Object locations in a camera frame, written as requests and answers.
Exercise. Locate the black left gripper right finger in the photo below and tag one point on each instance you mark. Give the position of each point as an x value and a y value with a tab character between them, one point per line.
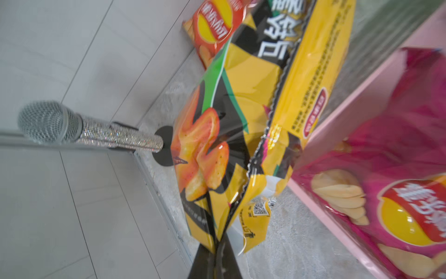
227	267

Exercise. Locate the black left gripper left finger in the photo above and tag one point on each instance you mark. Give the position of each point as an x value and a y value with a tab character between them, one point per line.
203	265

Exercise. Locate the black yellow chip bag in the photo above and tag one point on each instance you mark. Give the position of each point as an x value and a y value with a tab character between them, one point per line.
253	112

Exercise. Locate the pink Lay's chip bag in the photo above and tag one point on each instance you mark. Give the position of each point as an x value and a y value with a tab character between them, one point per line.
387	180

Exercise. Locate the red Lay's chip bag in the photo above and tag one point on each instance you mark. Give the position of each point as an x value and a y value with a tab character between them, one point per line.
213	23

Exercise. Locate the pink plastic basket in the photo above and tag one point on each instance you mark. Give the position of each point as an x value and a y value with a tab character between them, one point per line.
365	103

